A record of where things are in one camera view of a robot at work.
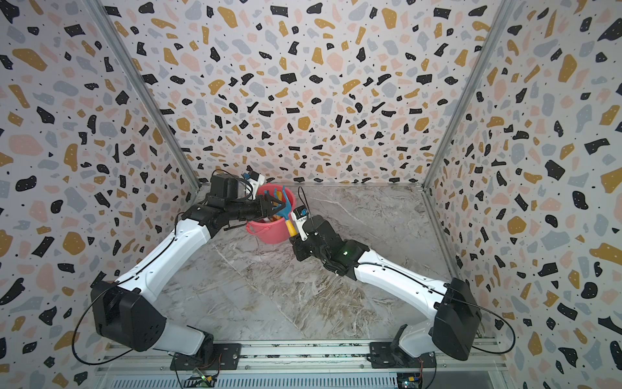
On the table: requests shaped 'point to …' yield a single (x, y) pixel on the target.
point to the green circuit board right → (410, 380)
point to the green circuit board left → (201, 381)
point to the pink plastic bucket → (274, 230)
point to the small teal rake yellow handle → (285, 212)
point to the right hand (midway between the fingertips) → (293, 238)
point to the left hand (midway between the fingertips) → (283, 205)
